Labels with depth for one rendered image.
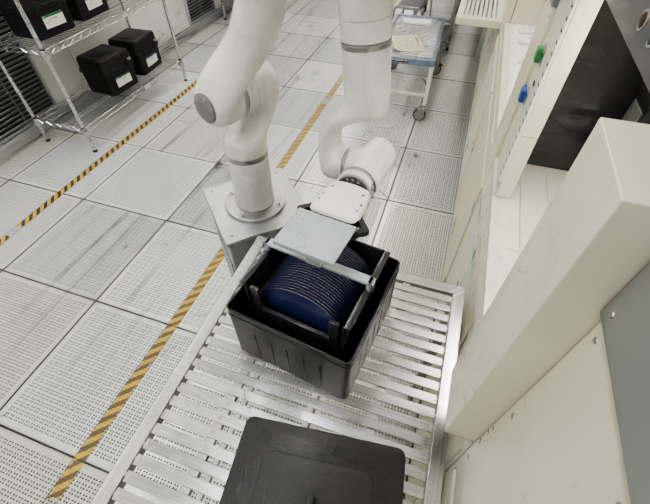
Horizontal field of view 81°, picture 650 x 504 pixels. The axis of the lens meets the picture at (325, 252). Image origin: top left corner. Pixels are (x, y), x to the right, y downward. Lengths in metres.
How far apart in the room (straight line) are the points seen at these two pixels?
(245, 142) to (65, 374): 1.37
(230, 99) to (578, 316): 0.79
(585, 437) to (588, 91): 0.99
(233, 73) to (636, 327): 0.82
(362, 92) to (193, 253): 1.63
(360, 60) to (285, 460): 0.69
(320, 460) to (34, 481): 1.35
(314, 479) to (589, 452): 0.44
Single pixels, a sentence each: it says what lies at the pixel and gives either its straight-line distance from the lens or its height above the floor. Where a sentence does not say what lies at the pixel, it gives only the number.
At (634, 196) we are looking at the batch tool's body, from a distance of 0.35.
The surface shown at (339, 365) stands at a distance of 0.73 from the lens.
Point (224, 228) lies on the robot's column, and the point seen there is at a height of 0.76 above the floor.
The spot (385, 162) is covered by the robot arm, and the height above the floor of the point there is 1.08.
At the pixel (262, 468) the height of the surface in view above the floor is 0.86.
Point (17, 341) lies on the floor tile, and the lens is 2.27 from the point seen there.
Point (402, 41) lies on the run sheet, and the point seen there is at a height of 0.46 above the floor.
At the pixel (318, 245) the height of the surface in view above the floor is 1.08.
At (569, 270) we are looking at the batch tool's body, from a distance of 0.39.
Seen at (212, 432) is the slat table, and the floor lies 0.76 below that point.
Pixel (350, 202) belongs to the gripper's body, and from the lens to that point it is 0.75.
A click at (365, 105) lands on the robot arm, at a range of 0.76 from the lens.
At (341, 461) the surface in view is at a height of 0.86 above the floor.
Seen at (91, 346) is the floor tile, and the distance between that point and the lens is 2.06.
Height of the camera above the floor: 1.58
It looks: 49 degrees down
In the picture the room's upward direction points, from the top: straight up
